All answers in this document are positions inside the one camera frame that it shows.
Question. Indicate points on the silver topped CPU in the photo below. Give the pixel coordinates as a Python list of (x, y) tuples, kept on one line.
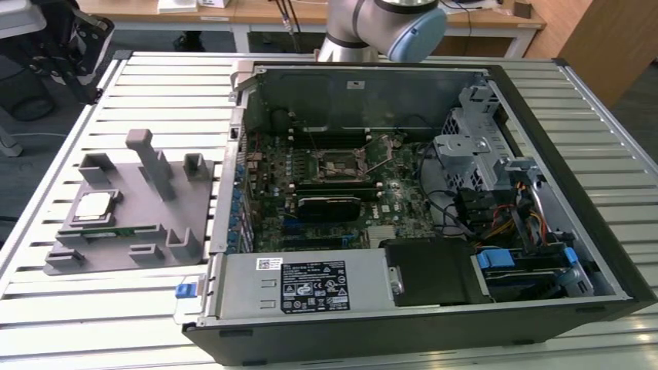
[(93, 204)]

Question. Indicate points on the CPU socket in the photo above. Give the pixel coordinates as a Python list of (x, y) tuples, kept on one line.
[(336, 165)]

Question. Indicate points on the small white box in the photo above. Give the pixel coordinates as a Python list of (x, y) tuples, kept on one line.
[(210, 3)]

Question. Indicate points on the grey parts rack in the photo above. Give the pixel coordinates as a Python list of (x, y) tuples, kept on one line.
[(128, 216)]

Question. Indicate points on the green RAM stick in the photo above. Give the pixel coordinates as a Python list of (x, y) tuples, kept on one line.
[(122, 231)]

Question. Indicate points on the blue card retention clip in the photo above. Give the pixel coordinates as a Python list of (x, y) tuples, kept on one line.
[(234, 210), (237, 197), (233, 236), (234, 223)]

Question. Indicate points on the thin metal locking lever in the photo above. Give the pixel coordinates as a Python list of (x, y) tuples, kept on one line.
[(313, 140)]

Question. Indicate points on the black RAM slot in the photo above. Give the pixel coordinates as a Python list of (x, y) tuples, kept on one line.
[(328, 140), (328, 196), (328, 136), (328, 192), (328, 187), (328, 132), (328, 183)]

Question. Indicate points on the black graphics card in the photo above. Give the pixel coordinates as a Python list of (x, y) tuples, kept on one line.
[(328, 210)]

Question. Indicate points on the blue case latch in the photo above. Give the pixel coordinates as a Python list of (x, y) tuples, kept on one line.
[(185, 291)]

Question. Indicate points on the silver power supply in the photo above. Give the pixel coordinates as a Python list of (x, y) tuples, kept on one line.
[(246, 285)]

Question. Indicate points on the green motherboard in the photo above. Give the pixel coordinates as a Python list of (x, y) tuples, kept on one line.
[(405, 200)]

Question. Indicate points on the small silver heat sink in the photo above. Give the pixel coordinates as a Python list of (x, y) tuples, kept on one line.
[(384, 233)]

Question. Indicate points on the metal disk bay cage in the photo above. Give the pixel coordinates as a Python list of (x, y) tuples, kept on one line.
[(457, 154)]

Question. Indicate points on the small cardboard box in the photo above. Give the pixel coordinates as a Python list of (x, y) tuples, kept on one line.
[(521, 9)]

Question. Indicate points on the black plastic air shroud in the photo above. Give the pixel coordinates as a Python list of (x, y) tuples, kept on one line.
[(431, 270)]

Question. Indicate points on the black PC case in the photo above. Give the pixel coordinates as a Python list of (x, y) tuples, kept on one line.
[(359, 339)]

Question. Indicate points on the blue disk carrier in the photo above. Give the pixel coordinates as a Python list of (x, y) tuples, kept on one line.
[(495, 262)]

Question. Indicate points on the wooden cabinet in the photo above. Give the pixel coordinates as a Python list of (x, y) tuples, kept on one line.
[(606, 46)]

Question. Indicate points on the blue drive latch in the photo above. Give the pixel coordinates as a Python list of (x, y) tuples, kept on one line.
[(568, 258)]

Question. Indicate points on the wooden desk white frame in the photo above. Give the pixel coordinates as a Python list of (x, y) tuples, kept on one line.
[(128, 17), (492, 20)]

